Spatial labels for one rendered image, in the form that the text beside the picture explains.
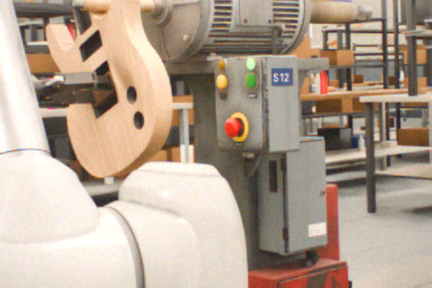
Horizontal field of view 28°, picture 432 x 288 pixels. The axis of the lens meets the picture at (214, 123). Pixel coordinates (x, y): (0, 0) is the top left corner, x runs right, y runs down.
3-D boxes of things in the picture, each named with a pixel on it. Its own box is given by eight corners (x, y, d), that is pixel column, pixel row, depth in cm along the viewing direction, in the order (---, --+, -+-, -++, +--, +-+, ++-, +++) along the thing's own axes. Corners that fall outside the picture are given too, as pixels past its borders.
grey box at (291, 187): (300, 242, 215) (293, 23, 212) (332, 247, 207) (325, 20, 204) (256, 250, 205) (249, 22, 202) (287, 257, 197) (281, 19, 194)
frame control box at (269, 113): (279, 167, 204) (275, 58, 203) (347, 171, 188) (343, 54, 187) (199, 176, 189) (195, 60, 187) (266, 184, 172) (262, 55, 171)
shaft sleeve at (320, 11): (348, 26, 240) (336, 13, 243) (358, 10, 237) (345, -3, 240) (303, 25, 228) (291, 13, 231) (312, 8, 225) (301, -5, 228)
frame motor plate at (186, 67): (264, 72, 236) (264, 58, 236) (330, 69, 218) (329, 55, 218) (159, 75, 213) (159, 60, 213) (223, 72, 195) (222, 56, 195)
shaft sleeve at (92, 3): (150, 14, 196) (144, 7, 198) (155, 3, 194) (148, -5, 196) (82, 13, 184) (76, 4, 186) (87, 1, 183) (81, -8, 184)
